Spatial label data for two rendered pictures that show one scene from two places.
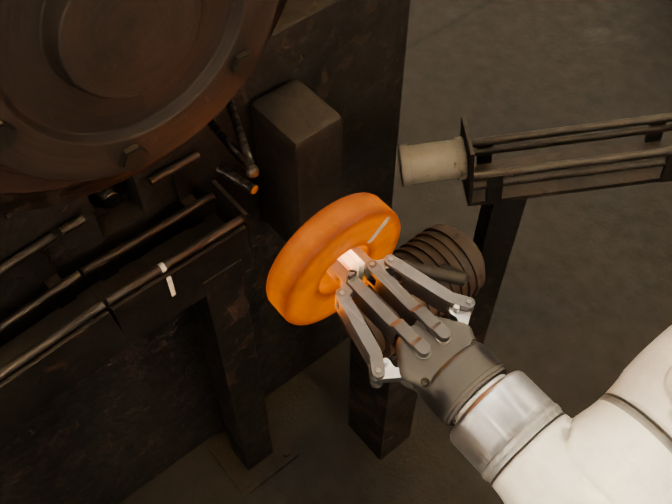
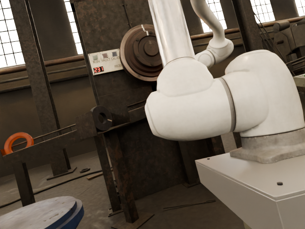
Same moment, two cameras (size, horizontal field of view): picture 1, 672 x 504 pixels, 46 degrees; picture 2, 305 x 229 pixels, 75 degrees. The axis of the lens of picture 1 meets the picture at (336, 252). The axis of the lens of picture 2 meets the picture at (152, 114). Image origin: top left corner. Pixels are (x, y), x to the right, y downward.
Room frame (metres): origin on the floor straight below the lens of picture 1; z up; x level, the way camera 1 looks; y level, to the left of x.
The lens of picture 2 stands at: (-0.95, -0.42, 0.59)
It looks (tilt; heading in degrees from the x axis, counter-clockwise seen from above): 1 degrees up; 26
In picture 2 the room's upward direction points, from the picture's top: 15 degrees counter-clockwise
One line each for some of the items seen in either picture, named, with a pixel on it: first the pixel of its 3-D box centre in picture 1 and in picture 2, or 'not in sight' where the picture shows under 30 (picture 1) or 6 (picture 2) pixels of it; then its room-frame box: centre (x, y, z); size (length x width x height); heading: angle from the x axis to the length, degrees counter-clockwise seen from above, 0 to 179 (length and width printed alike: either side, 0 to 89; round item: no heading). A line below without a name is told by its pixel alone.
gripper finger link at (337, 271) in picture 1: (335, 281); not in sight; (0.43, 0.00, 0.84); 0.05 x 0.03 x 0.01; 40
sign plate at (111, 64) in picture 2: not in sight; (106, 62); (0.43, 0.56, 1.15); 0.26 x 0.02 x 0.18; 130
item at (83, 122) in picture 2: not in sight; (115, 166); (0.04, 0.41, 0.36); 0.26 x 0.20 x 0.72; 165
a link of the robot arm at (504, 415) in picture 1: (502, 423); not in sight; (0.29, -0.15, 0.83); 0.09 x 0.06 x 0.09; 130
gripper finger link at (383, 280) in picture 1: (405, 305); not in sight; (0.40, -0.07, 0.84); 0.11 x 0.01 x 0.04; 38
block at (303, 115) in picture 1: (297, 171); not in sight; (0.72, 0.05, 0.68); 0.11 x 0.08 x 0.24; 40
